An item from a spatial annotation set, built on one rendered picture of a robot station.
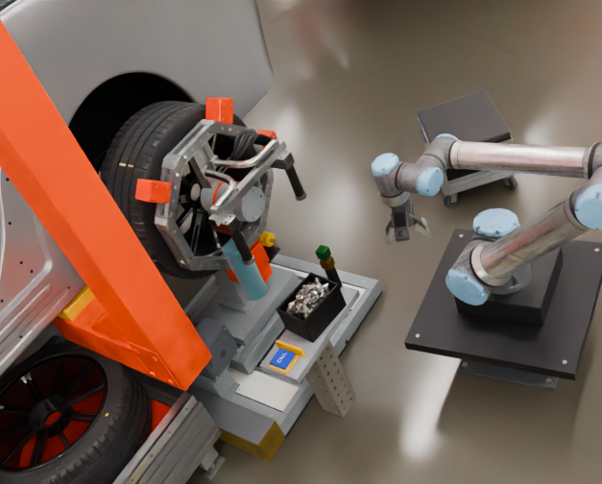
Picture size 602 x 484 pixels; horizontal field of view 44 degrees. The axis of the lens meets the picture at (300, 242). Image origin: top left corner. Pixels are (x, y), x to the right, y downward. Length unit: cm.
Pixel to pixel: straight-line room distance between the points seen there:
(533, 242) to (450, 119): 151
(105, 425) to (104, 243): 78
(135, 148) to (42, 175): 65
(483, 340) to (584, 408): 44
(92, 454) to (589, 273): 186
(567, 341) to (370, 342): 89
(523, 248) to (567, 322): 54
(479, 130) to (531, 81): 93
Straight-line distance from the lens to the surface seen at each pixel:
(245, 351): 321
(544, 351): 269
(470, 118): 364
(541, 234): 223
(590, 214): 209
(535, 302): 270
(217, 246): 297
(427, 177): 232
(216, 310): 332
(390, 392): 305
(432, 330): 280
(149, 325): 246
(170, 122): 270
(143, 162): 264
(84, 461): 277
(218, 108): 273
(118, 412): 280
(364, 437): 297
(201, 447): 298
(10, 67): 203
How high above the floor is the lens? 244
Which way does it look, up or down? 40 degrees down
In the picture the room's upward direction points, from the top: 23 degrees counter-clockwise
